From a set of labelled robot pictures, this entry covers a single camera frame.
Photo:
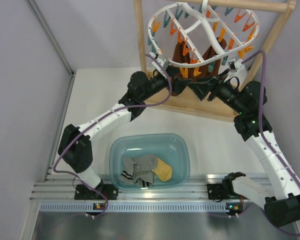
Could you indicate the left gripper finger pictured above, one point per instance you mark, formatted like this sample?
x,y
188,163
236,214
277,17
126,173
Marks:
x,y
172,72
179,85

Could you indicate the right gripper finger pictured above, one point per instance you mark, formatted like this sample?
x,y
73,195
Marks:
x,y
202,86
222,75

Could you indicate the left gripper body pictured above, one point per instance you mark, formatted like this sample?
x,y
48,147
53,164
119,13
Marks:
x,y
157,83

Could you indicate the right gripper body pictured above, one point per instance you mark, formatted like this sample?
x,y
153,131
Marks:
x,y
223,90

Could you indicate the white round clip hanger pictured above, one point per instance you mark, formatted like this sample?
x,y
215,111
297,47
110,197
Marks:
x,y
212,36

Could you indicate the yellow sock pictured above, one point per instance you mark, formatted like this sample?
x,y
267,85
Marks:
x,y
163,171

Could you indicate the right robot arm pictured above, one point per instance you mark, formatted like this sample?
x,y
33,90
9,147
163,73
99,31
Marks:
x,y
280,203

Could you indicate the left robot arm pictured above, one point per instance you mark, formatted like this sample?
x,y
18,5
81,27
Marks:
x,y
76,147

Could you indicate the teal plastic tub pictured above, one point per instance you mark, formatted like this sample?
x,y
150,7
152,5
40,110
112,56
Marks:
x,y
169,147

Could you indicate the grey striped sock left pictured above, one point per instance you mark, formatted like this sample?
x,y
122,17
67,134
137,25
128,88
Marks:
x,y
128,174

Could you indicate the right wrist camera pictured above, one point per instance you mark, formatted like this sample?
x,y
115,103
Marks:
x,y
235,65

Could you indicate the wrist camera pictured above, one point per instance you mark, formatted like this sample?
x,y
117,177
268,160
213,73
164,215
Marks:
x,y
159,61
235,65

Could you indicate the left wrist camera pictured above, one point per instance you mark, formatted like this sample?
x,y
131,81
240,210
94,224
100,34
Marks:
x,y
159,61

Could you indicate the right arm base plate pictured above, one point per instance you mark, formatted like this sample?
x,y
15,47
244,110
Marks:
x,y
217,192

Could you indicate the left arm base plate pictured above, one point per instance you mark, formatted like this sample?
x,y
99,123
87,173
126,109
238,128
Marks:
x,y
108,190

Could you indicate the aluminium mounting rail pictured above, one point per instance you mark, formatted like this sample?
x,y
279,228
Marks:
x,y
61,187

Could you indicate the slotted cable duct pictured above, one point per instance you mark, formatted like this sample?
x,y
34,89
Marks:
x,y
142,207

